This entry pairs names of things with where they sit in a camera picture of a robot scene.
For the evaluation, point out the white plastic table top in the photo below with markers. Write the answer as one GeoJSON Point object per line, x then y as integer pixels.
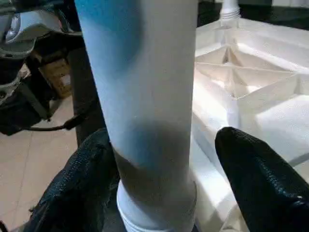
{"type": "Point", "coordinates": [265, 108]}

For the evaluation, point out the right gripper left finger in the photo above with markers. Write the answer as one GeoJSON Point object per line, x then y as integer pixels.
{"type": "Point", "coordinates": [77, 188]}

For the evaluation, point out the white table leg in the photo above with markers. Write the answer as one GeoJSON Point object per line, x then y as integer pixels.
{"type": "Point", "coordinates": [144, 96]}
{"type": "Point", "coordinates": [230, 9]}

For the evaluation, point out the black tripod leg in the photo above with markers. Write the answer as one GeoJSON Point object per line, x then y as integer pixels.
{"type": "Point", "coordinates": [33, 99]}

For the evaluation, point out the brown cardboard box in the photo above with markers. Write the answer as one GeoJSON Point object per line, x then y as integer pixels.
{"type": "Point", "coordinates": [56, 75]}

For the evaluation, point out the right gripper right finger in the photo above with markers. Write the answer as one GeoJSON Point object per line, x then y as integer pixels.
{"type": "Point", "coordinates": [270, 188]}

